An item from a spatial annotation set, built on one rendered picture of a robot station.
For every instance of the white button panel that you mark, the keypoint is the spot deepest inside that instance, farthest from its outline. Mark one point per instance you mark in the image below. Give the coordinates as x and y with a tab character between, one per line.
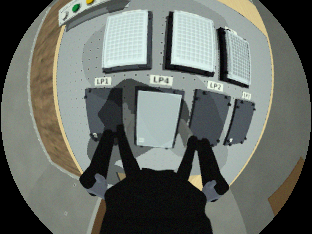
86	9

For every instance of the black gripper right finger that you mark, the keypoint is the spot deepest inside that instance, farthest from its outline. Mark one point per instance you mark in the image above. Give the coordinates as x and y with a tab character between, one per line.
214	185

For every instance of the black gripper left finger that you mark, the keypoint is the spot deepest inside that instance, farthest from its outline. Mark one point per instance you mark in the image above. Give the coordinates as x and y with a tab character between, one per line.
94	177

